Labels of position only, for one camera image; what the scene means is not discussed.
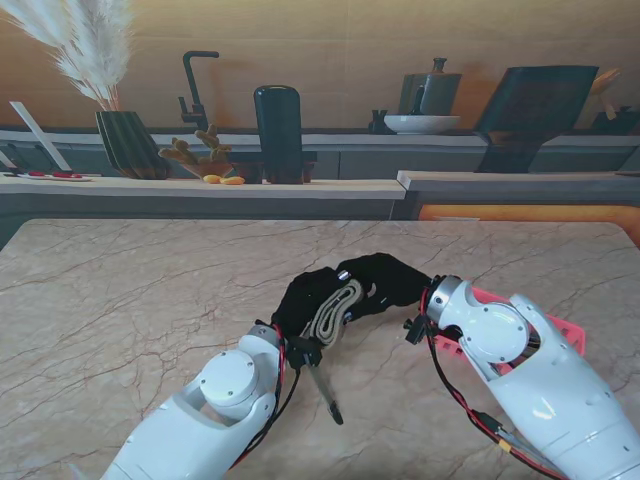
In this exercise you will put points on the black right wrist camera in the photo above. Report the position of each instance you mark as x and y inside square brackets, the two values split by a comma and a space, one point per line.
[415, 330]

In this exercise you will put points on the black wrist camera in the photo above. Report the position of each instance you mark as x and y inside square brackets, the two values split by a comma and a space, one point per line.
[415, 330]
[305, 352]

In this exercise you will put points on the beige woven belt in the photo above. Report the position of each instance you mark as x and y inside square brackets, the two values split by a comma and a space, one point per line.
[335, 312]

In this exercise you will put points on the yellow wooden utensil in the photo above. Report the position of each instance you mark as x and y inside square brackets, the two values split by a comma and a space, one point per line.
[602, 82]

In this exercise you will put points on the white speckled bowl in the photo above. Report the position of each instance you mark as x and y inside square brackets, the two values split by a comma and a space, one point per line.
[420, 124]

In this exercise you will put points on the pink plastic storage basket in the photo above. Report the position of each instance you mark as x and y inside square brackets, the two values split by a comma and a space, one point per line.
[565, 330]

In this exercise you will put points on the dark ribbed vase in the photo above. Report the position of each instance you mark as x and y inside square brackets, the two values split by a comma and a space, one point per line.
[130, 145]

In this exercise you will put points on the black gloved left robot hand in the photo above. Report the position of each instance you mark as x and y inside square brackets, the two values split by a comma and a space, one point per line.
[305, 300]

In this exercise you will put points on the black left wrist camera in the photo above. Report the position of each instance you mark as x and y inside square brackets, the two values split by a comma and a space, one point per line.
[305, 352]

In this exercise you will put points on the white pampas grass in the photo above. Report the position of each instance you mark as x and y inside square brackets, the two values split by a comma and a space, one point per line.
[85, 45]

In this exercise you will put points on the grey lidded pot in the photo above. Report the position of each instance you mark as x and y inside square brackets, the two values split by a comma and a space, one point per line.
[435, 92]

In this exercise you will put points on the green cactus plant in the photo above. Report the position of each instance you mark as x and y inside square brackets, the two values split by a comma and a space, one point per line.
[200, 150]

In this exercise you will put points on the tall black appliance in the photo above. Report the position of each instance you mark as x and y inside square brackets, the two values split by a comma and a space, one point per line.
[278, 130]

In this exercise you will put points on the plate with red food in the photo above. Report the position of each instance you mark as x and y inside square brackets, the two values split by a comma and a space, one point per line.
[55, 175]

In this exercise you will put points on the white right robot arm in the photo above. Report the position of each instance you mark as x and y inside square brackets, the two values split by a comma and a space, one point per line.
[515, 360]

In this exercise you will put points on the small black figurine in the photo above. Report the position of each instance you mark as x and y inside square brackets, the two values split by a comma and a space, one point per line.
[377, 122]

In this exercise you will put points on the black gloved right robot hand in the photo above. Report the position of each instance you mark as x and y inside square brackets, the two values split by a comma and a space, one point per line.
[390, 285]

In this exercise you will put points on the white leaning board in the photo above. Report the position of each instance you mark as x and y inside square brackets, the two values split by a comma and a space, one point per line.
[40, 135]

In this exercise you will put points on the dark angular stand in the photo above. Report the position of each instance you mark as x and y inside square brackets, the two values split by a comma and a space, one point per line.
[535, 115]

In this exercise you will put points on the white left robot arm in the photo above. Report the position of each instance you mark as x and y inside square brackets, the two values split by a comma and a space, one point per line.
[215, 400]

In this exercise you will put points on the small dark container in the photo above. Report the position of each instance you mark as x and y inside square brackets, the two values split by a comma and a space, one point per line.
[617, 122]

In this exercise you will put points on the black kitchen faucet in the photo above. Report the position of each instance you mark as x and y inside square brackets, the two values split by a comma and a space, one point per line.
[192, 90]

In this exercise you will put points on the yellow lemons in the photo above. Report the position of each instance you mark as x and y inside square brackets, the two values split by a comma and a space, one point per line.
[225, 179]

